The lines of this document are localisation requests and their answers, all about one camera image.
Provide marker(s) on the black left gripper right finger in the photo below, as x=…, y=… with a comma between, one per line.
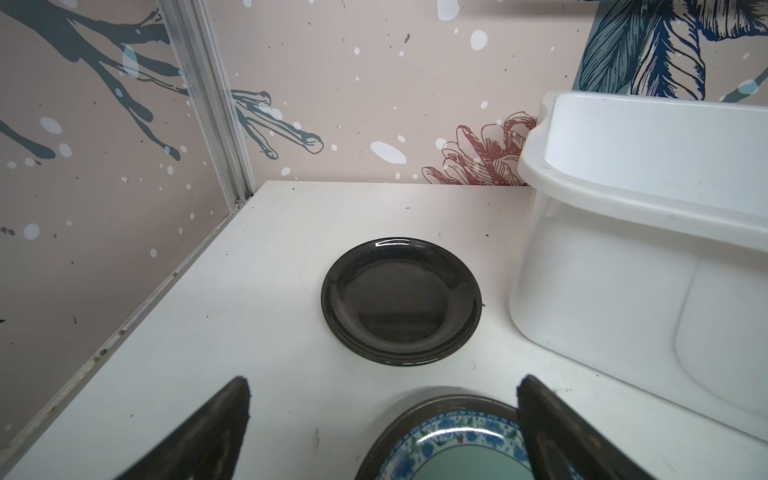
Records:
x=560, y=444

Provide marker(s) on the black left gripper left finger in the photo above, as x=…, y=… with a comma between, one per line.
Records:
x=205, y=446

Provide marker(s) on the green blue floral plate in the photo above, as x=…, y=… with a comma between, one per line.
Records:
x=458, y=436

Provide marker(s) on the white plastic bin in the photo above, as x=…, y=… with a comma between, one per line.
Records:
x=645, y=250

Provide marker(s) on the black glossy plate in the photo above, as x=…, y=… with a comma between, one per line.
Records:
x=401, y=301

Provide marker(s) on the aluminium frame post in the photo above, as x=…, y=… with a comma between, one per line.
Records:
x=190, y=29

